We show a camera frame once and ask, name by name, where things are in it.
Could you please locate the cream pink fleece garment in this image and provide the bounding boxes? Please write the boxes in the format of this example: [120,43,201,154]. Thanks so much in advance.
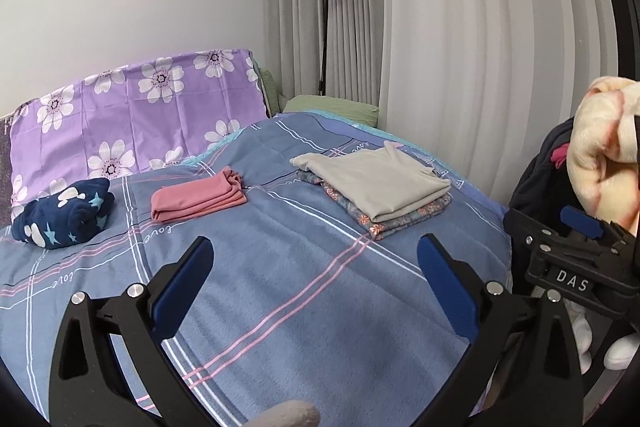
[566,76,639,234]

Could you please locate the beige grey shirt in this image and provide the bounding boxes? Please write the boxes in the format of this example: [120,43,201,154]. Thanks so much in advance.
[291,141,450,222]

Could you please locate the white gloved right hand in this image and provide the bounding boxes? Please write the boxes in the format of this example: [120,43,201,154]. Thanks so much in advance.
[564,300,639,374]

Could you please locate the navy star fleece garment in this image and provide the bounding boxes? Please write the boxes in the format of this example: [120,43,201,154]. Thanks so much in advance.
[11,178,115,249]

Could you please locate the folded floral patterned garment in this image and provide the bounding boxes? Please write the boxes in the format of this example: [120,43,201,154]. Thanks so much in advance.
[297,168,454,242]

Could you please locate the folded pink garment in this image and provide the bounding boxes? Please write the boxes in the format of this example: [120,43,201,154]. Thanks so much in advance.
[151,166,247,223]

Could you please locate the blue plaid bedsheet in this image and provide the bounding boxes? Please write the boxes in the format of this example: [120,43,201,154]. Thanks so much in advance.
[1,114,511,426]

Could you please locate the grey white curtains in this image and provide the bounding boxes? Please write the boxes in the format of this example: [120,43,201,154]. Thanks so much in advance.
[265,0,620,202]

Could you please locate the purple floral pillow cover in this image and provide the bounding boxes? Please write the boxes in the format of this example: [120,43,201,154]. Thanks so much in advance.
[9,49,267,217]

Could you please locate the green pillow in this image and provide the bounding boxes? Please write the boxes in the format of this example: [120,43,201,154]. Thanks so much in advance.
[258,68,378,127]

